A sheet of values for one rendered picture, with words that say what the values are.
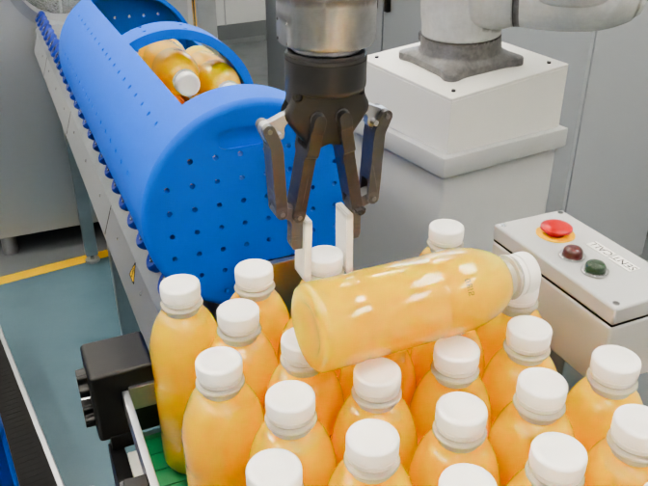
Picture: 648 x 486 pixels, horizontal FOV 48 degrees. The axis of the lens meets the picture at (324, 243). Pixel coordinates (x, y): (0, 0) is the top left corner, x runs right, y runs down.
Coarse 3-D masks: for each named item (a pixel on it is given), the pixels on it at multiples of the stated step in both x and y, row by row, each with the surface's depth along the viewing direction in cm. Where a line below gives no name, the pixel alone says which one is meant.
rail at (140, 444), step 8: (128, 392) 79; (128, 400) 78; (128, 408) 77; (128, 416) 76; (136, 416) 76; (128, 424) 78; (136, 424) 74; (136, 432) 73; (136, 440) 73; (144, 440) 72; (136, 448) 75; (144, 448) 71; (144, 456) 70; (144, 464) 70; (144, 472) 71; (152, 472) 69; (152, 480) 68
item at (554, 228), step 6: (546, 222) 85; (552, 222) 85; (558, 222) 85; (564, 222) 85; (540, 228) 85; (546, 228) 84; (552, 228) 84; (558, 228) 84; (564, 228) 84; (570, 228) 84; (552, 234) 83; (558, 234) 83; (564, 234) 83
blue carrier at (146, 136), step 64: (128, 0) 157; (64, 64) 149; (128, 64) 110; (128, 128) 97; (192, 128) 85; (128, 192) 94; (192, 192) 88; (256, 192) 92; (320, 192) 95; (192, 256) 92; (256, 256) 96
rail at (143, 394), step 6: (138, 384) 80; (144, 384) 80; (150, 384) 80; (132, 390) 79; (138, 390) 80; (144, 390) 80; (150, 390) 80; (132, 396) 80; (138, 396) 80; (144, 396) 80; (150, 396) 81; (138, 402) 80; (144, 402) 81; (150, 402) 81; (138, 408) 81
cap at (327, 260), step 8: (312, 248) 77; (320, 248) 78; (328, 248) 78; (336, 248) 78; (312, 256) 76; (320, 256) 76; (328, 256) 76; (336, 256) 76; (312, 264) 76; (320, 264) 75; (328, 264) 75; (336, 264) 75; (312, 272) 76; (320, 272) 76; (328, 272) 75; (336, 272) 76
